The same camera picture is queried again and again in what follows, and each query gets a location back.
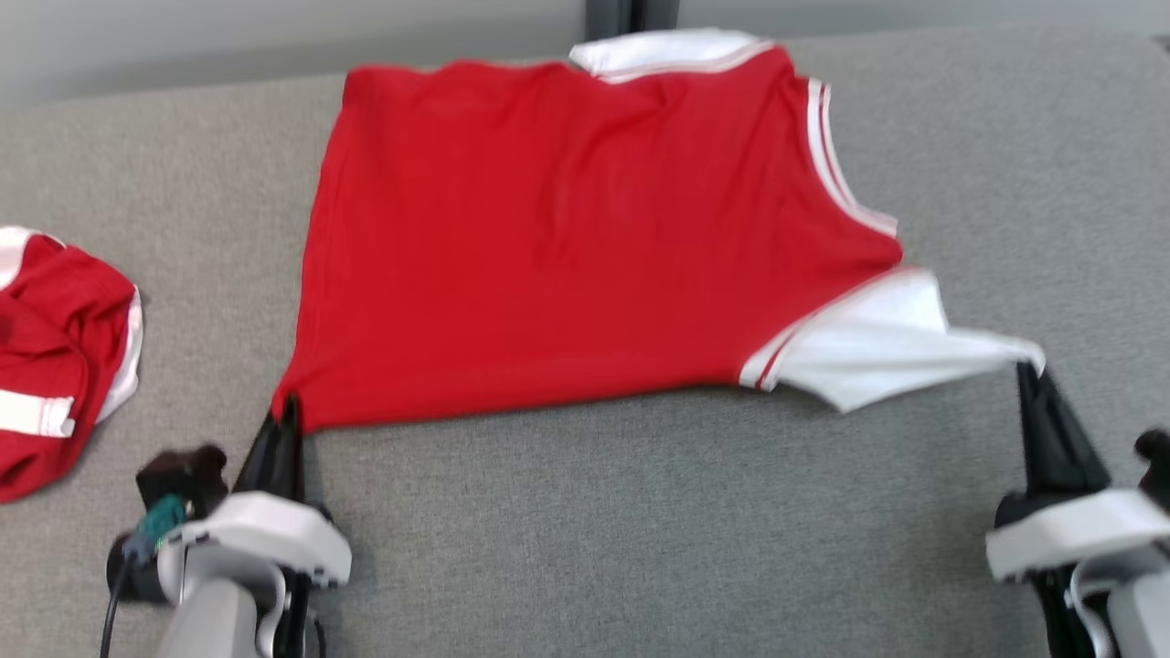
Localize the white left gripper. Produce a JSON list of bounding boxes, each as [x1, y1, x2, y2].
[[155, 393, 354, 606]]

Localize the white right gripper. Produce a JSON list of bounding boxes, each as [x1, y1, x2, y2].
[[985, 361, 1170, 586]]

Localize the red shorts with white bands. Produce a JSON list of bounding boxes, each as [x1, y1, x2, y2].
[[0, 226, 145, 504]]

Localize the red jersey with white sleeves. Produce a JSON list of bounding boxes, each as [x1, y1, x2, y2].
[[272, 27, 1048, 435]]

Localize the black cable with teal plug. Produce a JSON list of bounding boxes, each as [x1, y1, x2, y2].
[[99, 496, 190, 658]]

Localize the grey metal partition post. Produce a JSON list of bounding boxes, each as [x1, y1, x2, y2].
[[585, 0, 682, 39]]

